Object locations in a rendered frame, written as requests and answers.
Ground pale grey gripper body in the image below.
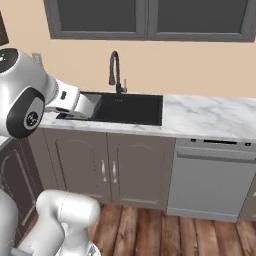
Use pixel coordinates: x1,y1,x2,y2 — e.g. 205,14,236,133
73,92,103,119

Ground black sink basin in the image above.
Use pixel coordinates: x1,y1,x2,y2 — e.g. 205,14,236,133
55,91,164,127

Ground black curved tap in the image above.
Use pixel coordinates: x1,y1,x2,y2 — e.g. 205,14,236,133
108,50,123,95

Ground grey-brown cupboard door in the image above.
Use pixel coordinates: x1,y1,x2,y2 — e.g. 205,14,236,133
43,128,113,205
106,132,176,211

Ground dark brown cupboard run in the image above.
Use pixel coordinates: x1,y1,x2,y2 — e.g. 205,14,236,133
0,137,45,248

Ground grey dishwasher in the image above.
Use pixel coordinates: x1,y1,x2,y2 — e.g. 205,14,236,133
166,137,256,224

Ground grey-brown cupboard beside dishwasher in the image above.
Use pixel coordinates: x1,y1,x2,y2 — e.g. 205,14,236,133
237,173,256,222

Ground grey wall socket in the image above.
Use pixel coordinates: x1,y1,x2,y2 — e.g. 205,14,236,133
32,52,43,65

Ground silver cupboard door handle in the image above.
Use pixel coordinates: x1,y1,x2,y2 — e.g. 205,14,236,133
111,160,119,184
100,159,108,183

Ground dark brown wall cupboard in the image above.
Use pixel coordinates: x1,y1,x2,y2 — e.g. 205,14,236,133
0,10,10,47

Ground grey dishwasher handle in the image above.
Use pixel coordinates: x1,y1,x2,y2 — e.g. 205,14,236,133
176,146,256,165

